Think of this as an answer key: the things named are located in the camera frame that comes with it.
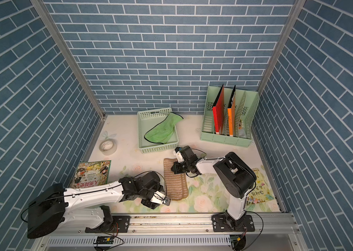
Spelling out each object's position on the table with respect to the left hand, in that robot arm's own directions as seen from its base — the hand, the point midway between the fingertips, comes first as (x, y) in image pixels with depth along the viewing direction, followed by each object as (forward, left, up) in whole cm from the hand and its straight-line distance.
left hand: (163, 196), depth 80 cm
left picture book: (+13, +43, -3) cm, 45 cm away
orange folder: (+35, -37, +22) cm, 56 cm away
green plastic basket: (+55, +18, -1) cm, 58 cm away
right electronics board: (-19, -36, -3) cm, 41 cm away
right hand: (+16, -4, -2) cm, 16 cm away
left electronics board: (-18, +27, -6) cm, 33 cm away
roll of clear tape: (+32, +39, -2) cm, 51 cm away
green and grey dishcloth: (+42, +5, 0) cm, 42 cm away
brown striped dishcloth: (+6, -6, -2) cm, 9 cm away
